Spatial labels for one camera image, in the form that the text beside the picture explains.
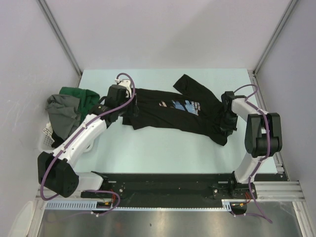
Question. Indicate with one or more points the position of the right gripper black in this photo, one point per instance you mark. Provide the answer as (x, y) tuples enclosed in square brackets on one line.
[(230, 128)]

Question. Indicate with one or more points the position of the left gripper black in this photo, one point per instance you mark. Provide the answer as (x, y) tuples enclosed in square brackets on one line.
[(133, 110)]

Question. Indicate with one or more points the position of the grey t shirt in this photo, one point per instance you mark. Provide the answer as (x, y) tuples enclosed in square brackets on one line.
[(64, 114)]

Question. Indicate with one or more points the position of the aluminium corner post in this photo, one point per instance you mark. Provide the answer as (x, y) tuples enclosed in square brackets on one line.
[(59, 35), (277, 32)]

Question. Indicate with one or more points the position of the white plastic laundry basket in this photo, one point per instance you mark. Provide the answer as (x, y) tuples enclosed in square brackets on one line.
[(46, 140)]

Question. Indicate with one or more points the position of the left aluminium corner post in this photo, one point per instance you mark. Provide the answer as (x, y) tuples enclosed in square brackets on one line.
[(59, 35)]

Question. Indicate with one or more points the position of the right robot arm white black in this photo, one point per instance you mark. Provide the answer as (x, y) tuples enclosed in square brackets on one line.
[(263, 138)]

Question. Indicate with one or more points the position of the black printed t shirt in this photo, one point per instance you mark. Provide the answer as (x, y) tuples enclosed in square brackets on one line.
[(192, 108)]

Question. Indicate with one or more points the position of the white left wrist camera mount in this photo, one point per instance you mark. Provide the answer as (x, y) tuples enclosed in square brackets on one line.
[(127, 84)]

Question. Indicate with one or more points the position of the grey cable duct strip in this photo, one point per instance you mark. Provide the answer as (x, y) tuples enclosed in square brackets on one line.
[(93, 205)]

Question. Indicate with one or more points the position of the green t shirt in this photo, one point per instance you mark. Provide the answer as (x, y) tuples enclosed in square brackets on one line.
[(87, 98)]

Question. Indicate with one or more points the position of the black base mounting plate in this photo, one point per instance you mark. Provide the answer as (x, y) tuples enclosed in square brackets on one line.
[(177, 190)]

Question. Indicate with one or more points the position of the right aluminium corner post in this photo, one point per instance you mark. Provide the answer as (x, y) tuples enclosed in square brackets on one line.
[(277, 32)]

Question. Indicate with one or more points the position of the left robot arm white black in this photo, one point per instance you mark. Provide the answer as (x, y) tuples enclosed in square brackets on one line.
[(56, 169)]

